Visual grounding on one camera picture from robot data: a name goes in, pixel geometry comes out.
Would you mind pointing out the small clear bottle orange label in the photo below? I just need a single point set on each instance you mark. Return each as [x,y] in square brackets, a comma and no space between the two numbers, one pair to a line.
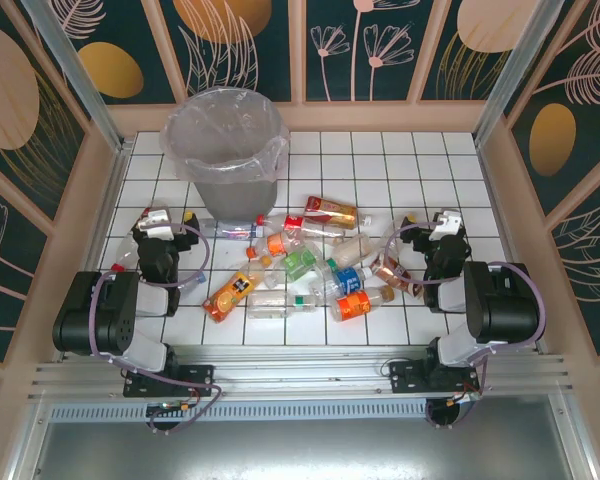
[277,242]

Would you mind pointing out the aluminium side rail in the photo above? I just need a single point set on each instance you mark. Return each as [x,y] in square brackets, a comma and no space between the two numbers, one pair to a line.
[504,225]
[102,225]

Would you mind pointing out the clear bottle green label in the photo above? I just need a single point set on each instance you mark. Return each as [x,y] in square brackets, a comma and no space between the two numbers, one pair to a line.
[297,262]

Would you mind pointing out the orange juice bottle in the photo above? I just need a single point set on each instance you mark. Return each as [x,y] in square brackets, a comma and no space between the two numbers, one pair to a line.
[227,295]

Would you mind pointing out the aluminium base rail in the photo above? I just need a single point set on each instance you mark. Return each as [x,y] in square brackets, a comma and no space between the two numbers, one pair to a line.
[300,372]

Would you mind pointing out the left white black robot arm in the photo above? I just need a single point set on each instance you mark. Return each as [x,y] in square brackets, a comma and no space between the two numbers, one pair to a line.
[100,310]

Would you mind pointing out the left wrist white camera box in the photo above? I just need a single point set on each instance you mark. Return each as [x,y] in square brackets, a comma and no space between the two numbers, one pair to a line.
[155,222]

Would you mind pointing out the grey plastic bin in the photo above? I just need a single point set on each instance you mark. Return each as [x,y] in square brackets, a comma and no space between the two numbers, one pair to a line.
[235,200]

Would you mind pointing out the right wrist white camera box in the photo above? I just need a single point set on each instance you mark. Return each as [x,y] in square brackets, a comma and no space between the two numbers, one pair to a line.
[447,225]

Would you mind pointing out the grey metal plate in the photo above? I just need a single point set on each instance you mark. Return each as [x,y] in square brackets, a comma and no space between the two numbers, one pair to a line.
[300,450]

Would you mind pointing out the clear bottle green cap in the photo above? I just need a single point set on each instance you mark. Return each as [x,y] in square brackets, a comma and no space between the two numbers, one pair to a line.
[270,302]

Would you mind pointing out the clear plastic bin liner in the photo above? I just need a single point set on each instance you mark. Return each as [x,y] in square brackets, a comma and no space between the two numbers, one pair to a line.
[270,165]

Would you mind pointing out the orange label drink bottle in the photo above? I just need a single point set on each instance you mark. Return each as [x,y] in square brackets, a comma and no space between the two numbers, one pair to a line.
[357,304]

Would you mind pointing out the milky white drink bottle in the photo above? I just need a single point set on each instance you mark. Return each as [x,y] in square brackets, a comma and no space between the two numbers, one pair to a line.
[352,250]

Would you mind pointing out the clear bottle colourful label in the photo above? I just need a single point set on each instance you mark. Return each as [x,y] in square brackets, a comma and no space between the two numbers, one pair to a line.
[192,284]

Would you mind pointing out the clear bottle purple label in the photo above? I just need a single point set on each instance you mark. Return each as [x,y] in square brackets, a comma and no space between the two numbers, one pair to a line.
[230,231]

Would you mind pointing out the red label Nongfu water bottle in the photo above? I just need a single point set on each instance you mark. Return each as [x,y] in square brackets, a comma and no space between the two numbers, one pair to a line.
[127,250]

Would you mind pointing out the brown label drink bottle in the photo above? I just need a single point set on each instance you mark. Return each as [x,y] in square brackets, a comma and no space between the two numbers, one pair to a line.
[392,272]

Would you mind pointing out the red label cola bottle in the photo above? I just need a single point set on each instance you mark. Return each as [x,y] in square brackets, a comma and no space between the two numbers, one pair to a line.
[294,221]

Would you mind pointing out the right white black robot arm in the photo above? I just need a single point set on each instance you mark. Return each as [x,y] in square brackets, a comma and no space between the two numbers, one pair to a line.
[505,305]

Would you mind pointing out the aluminium frame post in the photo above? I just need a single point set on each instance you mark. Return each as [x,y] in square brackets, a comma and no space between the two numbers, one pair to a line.
[77,77]
[522,75]

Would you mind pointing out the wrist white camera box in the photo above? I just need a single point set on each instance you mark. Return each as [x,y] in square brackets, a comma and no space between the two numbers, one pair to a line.
[155,222]
[447,225]

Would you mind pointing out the clear bottle blue label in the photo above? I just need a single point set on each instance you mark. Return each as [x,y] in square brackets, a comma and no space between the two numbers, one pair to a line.
[347,281]

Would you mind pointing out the red gold tea bottle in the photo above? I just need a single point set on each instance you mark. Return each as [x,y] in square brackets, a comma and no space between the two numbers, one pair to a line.
[330,210]

